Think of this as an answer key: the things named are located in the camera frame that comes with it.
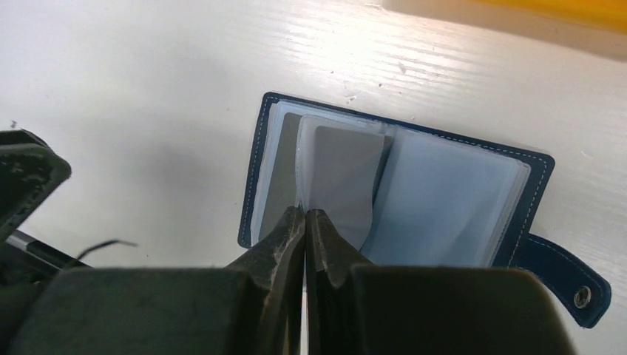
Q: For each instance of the black credit card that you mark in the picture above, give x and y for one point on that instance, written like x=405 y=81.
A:
x=282 y=188
x=345 y=164

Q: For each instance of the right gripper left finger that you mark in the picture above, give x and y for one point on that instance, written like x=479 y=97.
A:
x=251 y=306

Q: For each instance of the orange three-compartment bin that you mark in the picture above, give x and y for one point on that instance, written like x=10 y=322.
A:
x=601 y=14

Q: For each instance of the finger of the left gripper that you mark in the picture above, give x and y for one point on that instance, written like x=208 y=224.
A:
x=30 y=172

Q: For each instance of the blue leather card holder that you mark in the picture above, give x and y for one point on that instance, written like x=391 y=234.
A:
x=440 y=199

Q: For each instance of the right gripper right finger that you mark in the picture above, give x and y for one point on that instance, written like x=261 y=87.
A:
x=357 y=307

